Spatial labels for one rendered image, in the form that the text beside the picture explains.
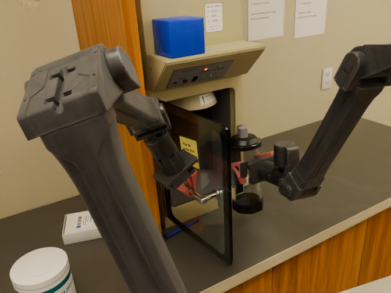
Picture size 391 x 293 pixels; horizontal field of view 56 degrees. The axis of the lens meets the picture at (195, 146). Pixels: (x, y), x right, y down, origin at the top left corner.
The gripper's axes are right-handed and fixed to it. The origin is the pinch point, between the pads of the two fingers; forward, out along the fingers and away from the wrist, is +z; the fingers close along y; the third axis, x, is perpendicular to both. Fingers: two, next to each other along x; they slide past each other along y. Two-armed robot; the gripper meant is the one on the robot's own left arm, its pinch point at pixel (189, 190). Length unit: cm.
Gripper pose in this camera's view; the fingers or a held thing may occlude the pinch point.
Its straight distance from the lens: 94.2
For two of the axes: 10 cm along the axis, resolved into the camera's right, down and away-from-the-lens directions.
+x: 5.9, 3.2, -7.4
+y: -7.1, 6.4, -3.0
